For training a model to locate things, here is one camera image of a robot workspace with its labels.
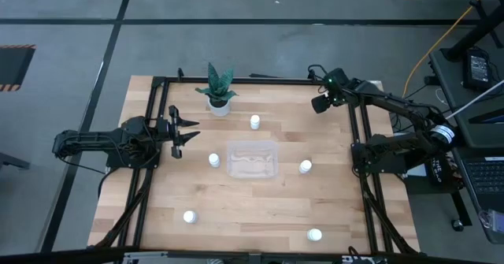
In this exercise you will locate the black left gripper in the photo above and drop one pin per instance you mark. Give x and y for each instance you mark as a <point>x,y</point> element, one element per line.
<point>165,129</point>

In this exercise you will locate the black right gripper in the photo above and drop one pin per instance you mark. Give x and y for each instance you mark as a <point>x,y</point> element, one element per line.
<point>336,88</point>

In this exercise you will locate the white pill bottle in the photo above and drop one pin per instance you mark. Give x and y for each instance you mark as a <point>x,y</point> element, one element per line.
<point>190,216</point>
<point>254,121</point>
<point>305,166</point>
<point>314,235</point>
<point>214,159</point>

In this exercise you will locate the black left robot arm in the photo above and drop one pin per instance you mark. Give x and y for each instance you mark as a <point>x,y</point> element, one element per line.
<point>90,140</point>

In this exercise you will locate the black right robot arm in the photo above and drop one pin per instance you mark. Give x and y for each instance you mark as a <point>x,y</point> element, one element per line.
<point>393,103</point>

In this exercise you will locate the clear plastic basket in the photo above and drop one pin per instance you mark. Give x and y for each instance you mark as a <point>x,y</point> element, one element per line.
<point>252,159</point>

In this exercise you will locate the green plant in white pot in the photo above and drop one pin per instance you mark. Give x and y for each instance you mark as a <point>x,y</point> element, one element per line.
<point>219,94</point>

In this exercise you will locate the black side desk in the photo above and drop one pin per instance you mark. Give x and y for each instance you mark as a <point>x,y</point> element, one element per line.
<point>453,82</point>

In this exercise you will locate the black box with white lettering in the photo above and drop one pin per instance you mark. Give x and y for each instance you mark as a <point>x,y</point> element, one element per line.
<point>439,171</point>

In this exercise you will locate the black power adapter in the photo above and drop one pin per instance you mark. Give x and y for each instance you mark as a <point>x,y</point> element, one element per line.
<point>477,69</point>

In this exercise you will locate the black desk leg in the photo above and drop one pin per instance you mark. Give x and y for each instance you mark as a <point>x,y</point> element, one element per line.
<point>472,35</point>

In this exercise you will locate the dark laptop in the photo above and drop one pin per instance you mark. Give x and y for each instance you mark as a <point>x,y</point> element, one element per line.
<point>484,177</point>

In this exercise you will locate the grey chair leg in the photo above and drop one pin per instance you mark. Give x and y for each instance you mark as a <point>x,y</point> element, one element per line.
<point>12,161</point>

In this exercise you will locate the black rig beam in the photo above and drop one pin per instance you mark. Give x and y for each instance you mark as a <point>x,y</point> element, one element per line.
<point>59,258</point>

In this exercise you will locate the black caster wheel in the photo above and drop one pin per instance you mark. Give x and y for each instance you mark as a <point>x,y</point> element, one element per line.
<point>458,225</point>

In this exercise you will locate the black mat with hazard stripes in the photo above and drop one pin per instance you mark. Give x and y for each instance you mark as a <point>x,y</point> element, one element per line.
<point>13,67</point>

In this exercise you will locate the black aluminium table frame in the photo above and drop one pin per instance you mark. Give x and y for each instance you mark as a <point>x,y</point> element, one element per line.
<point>189,79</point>

